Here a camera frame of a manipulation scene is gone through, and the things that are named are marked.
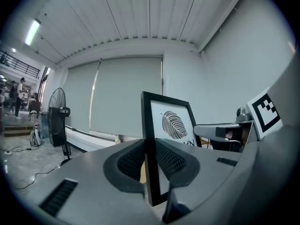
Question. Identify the wide grey roller blind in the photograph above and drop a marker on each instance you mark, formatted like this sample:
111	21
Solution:
126	95

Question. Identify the black framed leaf picture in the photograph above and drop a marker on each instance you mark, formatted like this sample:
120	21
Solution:
146	116

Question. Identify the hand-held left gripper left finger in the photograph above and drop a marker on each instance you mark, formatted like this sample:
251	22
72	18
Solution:
89	177

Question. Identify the black metal railing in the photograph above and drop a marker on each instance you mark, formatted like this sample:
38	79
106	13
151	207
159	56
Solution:
21	65

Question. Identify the wooden steps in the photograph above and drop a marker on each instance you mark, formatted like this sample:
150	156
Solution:
17	130

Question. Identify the white power strip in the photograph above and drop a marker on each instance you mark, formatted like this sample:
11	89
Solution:
7	152

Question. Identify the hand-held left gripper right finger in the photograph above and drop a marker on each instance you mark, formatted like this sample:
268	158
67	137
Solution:
206	172

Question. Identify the wooden chair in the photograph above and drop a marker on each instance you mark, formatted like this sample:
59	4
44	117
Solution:
205	143

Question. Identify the grey fisheye camera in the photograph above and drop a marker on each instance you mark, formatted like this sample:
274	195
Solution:
242	116

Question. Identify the fluorescent ceiling light tube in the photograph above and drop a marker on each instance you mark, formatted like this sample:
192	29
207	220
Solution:
32	32

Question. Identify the white upright vacuum cleaner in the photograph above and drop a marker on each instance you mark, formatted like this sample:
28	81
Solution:
35	132

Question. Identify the black standing fan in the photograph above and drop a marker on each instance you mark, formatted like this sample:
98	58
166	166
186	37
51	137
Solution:
57	116

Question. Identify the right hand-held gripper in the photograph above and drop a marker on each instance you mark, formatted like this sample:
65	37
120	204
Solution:
264	111

